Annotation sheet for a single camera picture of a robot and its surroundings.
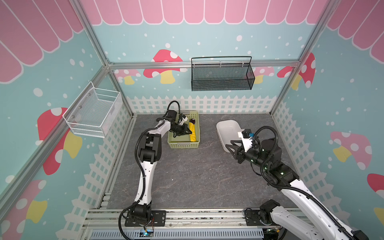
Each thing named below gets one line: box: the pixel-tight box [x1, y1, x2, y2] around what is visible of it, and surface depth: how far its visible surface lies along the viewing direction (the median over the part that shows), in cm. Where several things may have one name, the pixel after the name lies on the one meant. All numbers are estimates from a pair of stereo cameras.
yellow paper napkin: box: [189, 122, 197, 142], surface depth 108 cm
